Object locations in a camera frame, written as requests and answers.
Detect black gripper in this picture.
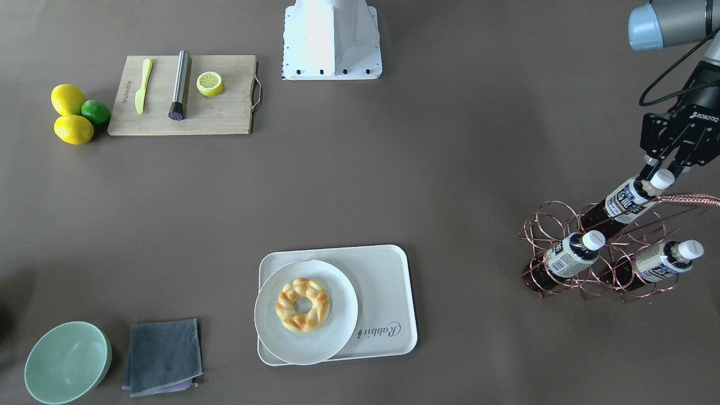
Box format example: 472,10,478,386
640,61,719,181

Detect tea bottle white cap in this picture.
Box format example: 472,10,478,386
579,169,675,231

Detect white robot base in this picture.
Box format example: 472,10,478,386
281,1,383,80

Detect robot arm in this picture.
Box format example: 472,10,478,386
628,1,719,180

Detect white plastic tray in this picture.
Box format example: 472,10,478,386
258,245,417,366

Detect white round plate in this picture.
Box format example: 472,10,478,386
254,260,358,366

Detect wooden cutting board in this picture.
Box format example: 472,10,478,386
107,55,257,136

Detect half lemon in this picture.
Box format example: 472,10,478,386
196,71,224,97

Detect steel muddler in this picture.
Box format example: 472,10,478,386
168,49,190,122

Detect yellow-green plastic knife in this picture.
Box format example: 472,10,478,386
134,57,154,114

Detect grey folded cloth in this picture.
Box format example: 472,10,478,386
123,318,203,397

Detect green lime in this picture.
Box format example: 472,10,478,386
80,100,111,127

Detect yellow lemon lower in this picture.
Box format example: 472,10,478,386
53,115,95,145

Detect yellow lemon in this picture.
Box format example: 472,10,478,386
53,115,95,145
51,84,87,116

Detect yellow lemon upper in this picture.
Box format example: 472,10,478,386
51,84,87,116

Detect mint green bowl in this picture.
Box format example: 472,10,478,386
25,321,111,404

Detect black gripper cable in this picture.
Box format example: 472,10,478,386
638,28,720,107

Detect copper wire bottle rack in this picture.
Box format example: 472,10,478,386
515,193,719,302

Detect ring shaped pastry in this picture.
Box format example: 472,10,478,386
275,277,331,333

